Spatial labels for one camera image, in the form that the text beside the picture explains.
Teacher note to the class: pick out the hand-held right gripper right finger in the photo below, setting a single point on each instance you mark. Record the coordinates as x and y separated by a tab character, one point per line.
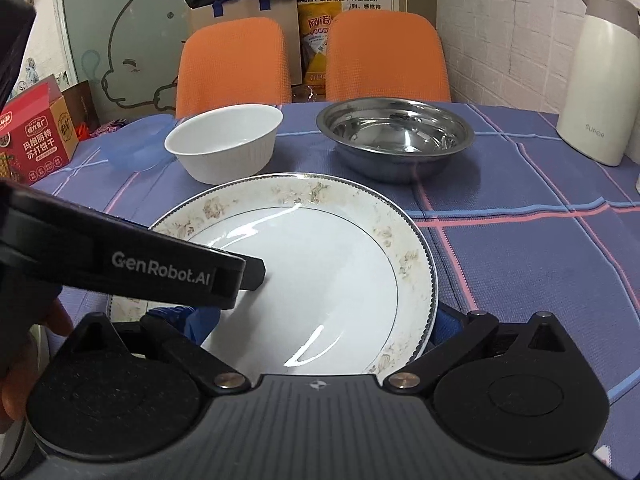
447	327

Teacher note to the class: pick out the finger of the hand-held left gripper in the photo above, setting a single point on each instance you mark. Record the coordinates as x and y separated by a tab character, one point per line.
254	274

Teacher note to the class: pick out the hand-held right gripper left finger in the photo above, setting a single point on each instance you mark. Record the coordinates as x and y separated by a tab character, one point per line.
200	322

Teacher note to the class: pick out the floral rimmed white plate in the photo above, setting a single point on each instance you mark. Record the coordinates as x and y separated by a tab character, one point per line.
310	285

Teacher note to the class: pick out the person's left hand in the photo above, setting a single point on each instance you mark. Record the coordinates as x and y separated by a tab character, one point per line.
57	321

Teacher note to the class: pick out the blue plaid tablecloth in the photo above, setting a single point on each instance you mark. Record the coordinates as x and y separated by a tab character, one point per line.
500	260

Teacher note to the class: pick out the clear blue plastic bowl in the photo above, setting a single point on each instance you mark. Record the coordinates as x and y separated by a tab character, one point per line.
135	145

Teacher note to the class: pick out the white ceramic bowl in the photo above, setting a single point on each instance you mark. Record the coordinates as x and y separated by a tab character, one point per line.
225	155

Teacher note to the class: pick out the dark patterned packet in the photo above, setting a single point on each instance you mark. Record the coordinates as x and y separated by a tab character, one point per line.
107	127

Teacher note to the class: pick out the brown cardboard box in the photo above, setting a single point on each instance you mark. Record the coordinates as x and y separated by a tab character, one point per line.
82	110

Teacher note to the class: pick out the red cracker box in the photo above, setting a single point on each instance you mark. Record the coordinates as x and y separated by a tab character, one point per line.
35	130

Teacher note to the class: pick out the clear plastic bag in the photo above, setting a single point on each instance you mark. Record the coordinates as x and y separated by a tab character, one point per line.
307	94

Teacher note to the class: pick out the stainless steel bowl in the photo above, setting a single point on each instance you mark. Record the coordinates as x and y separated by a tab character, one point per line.
395	132

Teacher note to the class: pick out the orange chair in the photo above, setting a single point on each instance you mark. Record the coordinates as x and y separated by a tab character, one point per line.
232	65
387	55

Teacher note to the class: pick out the glass panel with cat drawing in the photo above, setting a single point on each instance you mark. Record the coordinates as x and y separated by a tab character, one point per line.
125	35

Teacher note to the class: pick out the yellow snack packet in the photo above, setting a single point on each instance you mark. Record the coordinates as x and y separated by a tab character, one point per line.
312	60

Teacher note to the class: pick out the dark blurred object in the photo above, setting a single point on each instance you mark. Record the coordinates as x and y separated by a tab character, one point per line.
12	45

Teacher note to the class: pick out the white container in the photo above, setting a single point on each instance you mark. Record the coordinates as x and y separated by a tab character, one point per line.
635	142

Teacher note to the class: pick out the white thermos jug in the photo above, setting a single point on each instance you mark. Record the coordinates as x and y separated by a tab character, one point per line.
595	85

